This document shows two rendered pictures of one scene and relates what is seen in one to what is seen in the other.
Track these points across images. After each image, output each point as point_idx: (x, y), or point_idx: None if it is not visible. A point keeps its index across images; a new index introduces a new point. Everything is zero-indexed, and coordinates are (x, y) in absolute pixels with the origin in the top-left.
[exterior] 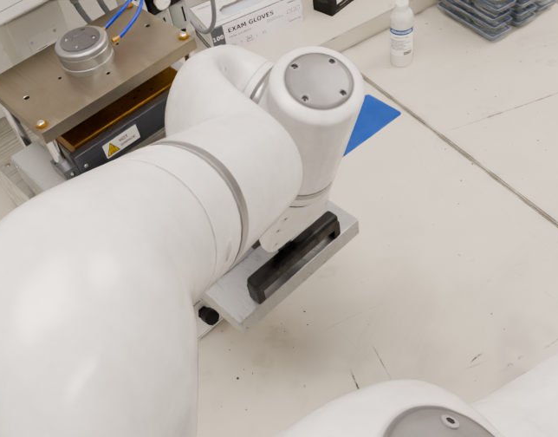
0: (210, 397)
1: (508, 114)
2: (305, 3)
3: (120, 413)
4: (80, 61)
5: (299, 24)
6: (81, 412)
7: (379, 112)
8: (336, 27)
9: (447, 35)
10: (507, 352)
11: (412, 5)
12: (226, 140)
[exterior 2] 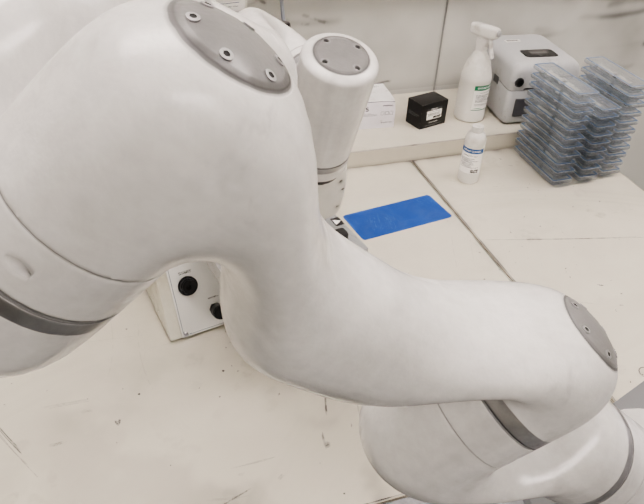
0: (193, 378)
1: (546, 242)
2: (400, 115)
3: (50, 38)
4: None
5: (389, 128)
6: (22, 17)
7: (433, 210)
8: (419, 137)
9: (515, 171)
10: None
11: (491, 140)
12: (231, 11)
